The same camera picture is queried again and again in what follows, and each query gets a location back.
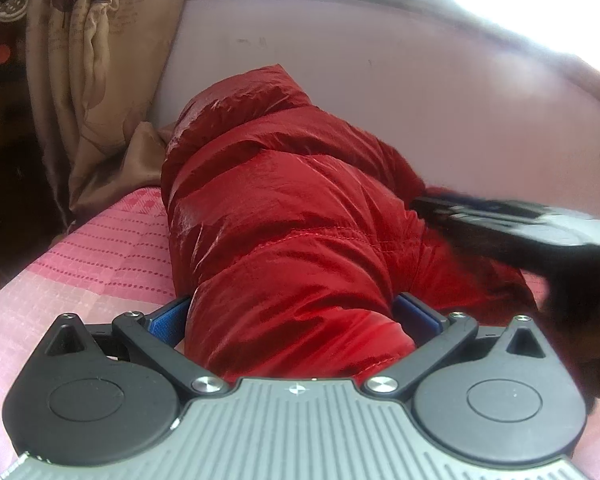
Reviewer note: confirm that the red puffer jacket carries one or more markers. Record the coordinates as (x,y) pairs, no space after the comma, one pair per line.
(290,240)

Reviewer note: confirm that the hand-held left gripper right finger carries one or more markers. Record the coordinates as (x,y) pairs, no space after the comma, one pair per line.
(421,316)

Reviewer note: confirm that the beige patterned curtain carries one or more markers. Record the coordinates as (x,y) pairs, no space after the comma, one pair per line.
(100,70)

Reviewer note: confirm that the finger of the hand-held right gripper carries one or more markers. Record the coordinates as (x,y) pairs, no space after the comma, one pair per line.
(472,207)

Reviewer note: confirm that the pink checked bedsheet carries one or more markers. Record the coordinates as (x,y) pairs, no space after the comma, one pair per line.
(90,265)

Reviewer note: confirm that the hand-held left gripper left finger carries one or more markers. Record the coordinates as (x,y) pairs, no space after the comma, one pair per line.
(167,319)

